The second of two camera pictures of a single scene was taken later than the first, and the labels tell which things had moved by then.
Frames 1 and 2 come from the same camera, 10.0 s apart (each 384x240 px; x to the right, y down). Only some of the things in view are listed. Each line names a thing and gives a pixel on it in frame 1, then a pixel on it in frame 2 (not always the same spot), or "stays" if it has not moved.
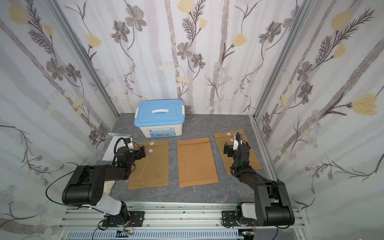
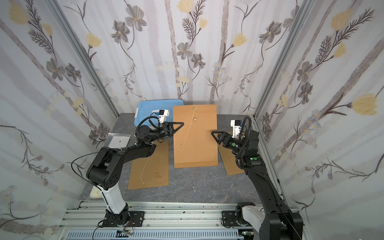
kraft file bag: (153, 170) stays
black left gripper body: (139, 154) to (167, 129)
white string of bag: (144, 166) stays
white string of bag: (190, 155) to (194, 109)
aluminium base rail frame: (176, 216) stays
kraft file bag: (196, 161) to (194, 145)
